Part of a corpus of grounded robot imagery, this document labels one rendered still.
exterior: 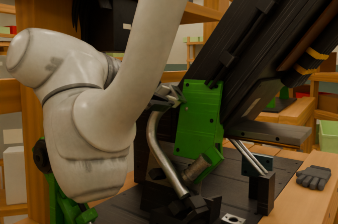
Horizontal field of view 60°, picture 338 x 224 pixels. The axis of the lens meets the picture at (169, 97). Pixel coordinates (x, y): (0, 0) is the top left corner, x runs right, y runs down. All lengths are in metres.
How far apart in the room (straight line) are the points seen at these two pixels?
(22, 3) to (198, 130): 0.55
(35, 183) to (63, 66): 0.48
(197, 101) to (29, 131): 0.46
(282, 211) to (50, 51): 0.74
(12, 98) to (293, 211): 0.83
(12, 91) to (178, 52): 10.42
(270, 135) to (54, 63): 0.57
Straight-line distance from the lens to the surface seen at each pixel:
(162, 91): 0.77
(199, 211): 0.74
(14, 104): 0.88
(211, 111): 0.76
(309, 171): 1.21
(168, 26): 0.35
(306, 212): 0.97
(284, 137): 0.81
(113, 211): 0.90
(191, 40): 10.32
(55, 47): 0.49
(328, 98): 4.00
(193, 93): 0.79
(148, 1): 0.35
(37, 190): 0.90
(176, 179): 0.76
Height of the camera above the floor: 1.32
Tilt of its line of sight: 7 degrees down
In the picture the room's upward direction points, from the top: straight up
